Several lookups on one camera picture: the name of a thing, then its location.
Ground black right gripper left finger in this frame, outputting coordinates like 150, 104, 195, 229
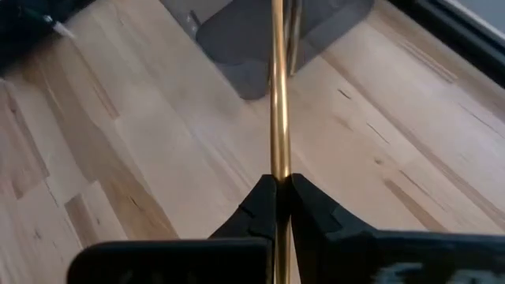
66, 175, 277, 284

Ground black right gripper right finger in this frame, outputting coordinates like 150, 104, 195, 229
290, 173, 505, 284

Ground gold knife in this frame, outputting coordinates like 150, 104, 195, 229
268, 0, 294, 284

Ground grey translucent plastic bin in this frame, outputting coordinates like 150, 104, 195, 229
159, 0, 376, 102

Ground black aluminium table frame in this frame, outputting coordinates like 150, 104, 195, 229
386, 0, 505, 91

